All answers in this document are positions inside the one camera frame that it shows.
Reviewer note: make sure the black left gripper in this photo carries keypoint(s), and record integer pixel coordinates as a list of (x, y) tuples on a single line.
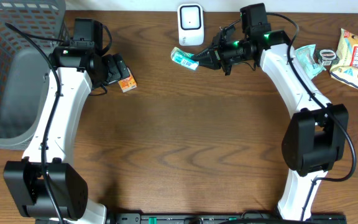
[(114, 69)]

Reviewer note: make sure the grey plastic mesh basket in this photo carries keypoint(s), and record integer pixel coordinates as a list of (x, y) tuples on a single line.
[(23, 71)]

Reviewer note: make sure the teal snack packet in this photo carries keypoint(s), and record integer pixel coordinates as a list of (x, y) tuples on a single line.
[(305, 56)]

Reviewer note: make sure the white barcode scanner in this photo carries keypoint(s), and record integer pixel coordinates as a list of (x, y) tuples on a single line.
[(190, 24)]

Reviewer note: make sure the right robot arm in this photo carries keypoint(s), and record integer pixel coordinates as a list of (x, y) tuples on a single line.
[(316, 135)]

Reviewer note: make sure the small orange tissue pack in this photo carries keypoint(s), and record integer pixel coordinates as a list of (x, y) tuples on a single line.
[(128, 83)]

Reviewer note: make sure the small teal tissue pack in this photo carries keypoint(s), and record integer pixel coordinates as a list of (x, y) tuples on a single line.
[(183, 58)]

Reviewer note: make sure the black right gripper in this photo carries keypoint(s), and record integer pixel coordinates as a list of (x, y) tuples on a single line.
[(211, 56)]

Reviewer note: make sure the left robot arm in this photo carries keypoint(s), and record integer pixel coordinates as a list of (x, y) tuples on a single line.
[(44, 184)]

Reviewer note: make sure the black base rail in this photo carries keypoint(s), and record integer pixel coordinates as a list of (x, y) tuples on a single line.
[(245, 218)]

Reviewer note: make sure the black round-label box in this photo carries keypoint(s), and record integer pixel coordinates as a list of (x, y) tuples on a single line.
[(326, 57)]

